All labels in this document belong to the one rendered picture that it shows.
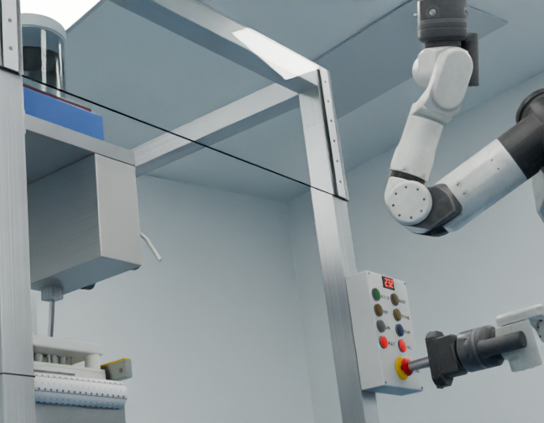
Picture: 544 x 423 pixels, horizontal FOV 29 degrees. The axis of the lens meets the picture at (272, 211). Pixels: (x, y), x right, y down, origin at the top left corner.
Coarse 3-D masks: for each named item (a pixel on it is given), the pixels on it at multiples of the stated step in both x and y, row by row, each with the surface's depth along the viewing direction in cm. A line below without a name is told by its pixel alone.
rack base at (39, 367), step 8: (40, 368) 174; (48, 368) 176; (56, 368) 177; (64, 368) 178; (72, 368) 180; (80, 368) 181; (88, 368) 183; (96, 368) 185; (80, 376) 181; (88, 376) 182; (96, 376) 184; (104, 376) 186
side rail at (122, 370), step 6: (126, 360) 185; (108, 366) 187; (114, 366) 186; (120, 366) 185; (126, 366) 184; (108, 372) 186; (114, 372) 186; (120, 372) 185; (126, 372) 184; (108, 378) 186; (114, 378) 185; (120, 378) 184; (126, 378) 185
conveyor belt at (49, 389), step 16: (48, 384) 169; (64, 384) 171; (80, 384) 174; (96, 384) 177; (112, 384) 180; (48, 400) 169; (64, 400) 172; (80, 400) 174; (96, 400) 177; (112, 400) 180
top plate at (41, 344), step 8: (40, 336) 176; (40, 344) 176; (48, 344) 177; (56, 344) 179; (64, 344) 180; (72, 344) 182; (80, 344) 183; (88, 344) 185; (96, 344) 186; (40, 352) 180; (48, 352) 181; (56, 352) 181; (64, 352) 182; (72, 352) 183; (80, 352) 183; (88, 352) 184; (96, 352) 186; (80, 360) 189
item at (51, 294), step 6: (42, 288) 199; (48, 288) 198; (54, 288) 198; (60, 288) 199; (42, 294) 198; (48, 294) 197; (54, 294) 197; (60, 294) 199; (48, 300) 199; (54, 300) 198; (54, 306) 198; (54, 312) 199; (48, 324) 203; (48, 330) 203; (48, 336) 203
